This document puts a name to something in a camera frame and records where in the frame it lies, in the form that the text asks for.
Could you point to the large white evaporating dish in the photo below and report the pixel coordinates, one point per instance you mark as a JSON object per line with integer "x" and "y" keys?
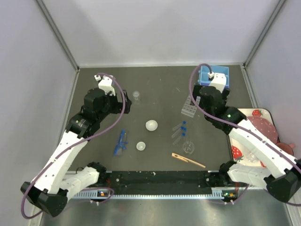
{"x": 151, "y": 125}

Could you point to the grey cable duct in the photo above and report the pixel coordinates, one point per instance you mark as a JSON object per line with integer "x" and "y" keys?
{"x": 214, "y": 194}

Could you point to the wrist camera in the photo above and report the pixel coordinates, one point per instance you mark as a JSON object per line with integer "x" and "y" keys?
{"x": 217, "y": 80}
{"x": 106, "y": 83}

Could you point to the glass beaker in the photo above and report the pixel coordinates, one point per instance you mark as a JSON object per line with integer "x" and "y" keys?
{"x": 188, "y": 147}

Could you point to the small white crucible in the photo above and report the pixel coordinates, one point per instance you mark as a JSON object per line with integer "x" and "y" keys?
{"x": 140, "y": 146}

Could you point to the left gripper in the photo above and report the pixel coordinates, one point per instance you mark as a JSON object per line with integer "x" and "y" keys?
{"x": 119, "y": 106}

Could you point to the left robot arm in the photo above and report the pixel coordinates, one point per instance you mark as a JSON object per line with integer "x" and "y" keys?
{"x": 49, "y": 191}

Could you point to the pink plate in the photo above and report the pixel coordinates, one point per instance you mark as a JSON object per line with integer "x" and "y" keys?
{"x": 265, "y": 127}

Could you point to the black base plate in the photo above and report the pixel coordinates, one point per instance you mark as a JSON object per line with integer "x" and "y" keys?
{"x": 161, "y": 182}

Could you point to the small glass flask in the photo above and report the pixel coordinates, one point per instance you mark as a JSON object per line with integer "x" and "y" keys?
{"x": 136, "y": 97}

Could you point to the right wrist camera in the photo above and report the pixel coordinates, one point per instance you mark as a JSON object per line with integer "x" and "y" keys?
{"x": 217, "y": 80}

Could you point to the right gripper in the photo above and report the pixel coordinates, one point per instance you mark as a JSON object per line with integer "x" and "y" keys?
{"x": 195, "y": 92}

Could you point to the red funnel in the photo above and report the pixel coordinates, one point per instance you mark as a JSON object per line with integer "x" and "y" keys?
{"x": 288, "y": 148}

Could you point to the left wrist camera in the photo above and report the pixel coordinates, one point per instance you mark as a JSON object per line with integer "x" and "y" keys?
{"x": 106, "y": 83}

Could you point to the blue plastic bin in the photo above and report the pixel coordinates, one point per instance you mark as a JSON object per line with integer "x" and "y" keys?
{"x": 204, "y": 70}

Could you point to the wooden test tube clamp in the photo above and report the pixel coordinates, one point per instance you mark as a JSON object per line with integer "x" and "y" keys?
{"x": 187, "y": 160}

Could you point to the clear test tube rack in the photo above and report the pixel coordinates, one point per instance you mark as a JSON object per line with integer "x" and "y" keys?
{"x": 189, "y": 109}

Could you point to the blue safety glasses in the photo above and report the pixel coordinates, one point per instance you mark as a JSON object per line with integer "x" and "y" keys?
{"x": 121, "y": 143}

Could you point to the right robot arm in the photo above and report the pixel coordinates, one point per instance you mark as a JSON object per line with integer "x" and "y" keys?
{"x": 281, "y": 174}

